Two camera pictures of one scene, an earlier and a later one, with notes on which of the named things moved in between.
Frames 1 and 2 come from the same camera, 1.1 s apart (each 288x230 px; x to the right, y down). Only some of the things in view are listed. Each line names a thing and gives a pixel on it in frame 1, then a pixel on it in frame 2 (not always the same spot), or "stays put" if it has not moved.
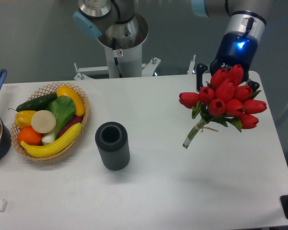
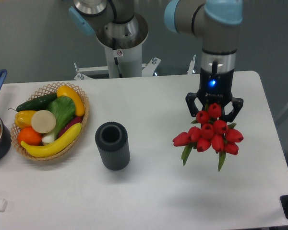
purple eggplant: [76, 120] stays put
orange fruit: [30, 136] stays put
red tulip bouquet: [224, 100] to [212, 133]
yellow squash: [67, 91] stays put
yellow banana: [54, 147] stays put
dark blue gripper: [235, 49] to [214, 88]
